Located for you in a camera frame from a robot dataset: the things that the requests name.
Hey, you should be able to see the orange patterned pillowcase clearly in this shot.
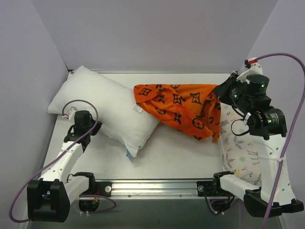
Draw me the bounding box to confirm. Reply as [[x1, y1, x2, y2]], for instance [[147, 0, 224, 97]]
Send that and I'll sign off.
[[133, 84, 221, 143]]

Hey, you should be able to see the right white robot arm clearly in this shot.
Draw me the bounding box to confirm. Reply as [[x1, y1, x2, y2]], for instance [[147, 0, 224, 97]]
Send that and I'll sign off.
[[211, 73, 304, 218]]

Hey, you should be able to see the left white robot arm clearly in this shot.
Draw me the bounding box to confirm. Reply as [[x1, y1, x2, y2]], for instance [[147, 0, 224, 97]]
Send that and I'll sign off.
[[27, 111, 102, 222]]

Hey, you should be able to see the blue pillow corner tag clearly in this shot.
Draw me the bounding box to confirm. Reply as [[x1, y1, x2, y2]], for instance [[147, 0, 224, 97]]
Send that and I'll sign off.
[[126, 150, 131, 159]]

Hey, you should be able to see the white pillow seam label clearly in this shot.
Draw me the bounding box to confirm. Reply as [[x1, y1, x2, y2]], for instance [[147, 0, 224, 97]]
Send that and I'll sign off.
[[132, 104, 143, 113]]

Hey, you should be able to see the white floral animal pillow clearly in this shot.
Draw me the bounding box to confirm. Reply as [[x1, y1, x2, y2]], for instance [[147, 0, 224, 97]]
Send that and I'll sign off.
[[218, 104, 261, 186]]

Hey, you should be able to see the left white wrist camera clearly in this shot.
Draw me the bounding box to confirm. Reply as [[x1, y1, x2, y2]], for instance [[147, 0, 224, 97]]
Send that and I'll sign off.
[[62, 106, 77, 120]]

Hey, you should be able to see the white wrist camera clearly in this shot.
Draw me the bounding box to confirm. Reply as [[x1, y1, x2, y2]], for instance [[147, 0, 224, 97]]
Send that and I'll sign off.
[[237, 58, 263, 82], [62, 106, 77, 120]]

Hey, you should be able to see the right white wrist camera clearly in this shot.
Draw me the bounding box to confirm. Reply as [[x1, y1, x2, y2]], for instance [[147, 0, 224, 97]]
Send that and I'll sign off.
[[237, 58, 263, 82]]

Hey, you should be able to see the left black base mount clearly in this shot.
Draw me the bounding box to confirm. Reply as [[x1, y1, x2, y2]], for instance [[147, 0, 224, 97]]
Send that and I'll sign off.
[[81, 181, 112, 197]]

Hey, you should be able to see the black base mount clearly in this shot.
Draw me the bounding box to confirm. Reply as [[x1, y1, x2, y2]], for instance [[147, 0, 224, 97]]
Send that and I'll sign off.
[[196, 179, 233, 198], [81, 181, 112, 197]]

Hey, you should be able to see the aluminium front rail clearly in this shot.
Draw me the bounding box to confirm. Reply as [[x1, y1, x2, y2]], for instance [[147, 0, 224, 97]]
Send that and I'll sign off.
[[57, 179, 229, 199]]

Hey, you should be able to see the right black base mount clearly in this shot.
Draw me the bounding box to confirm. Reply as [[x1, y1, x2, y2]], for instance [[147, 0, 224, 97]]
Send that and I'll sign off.
[[196, 179, 233, 198]]

